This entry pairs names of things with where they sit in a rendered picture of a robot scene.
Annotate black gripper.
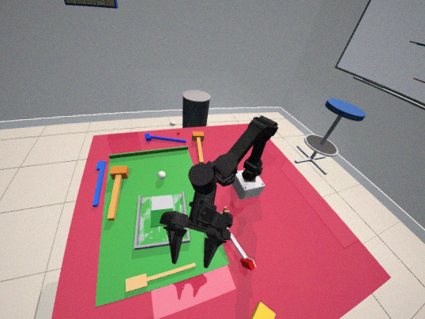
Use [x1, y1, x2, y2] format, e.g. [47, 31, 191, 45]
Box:
[159, 197, 231, 268]

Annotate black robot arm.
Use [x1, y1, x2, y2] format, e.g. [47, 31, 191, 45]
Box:
[188, 115, 279, 231]

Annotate green flat mat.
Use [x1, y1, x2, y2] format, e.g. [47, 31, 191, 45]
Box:
[96, 150, 229, 307]

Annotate yellow block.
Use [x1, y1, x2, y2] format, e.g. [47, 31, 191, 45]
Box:
[251, 302, 276, 319]

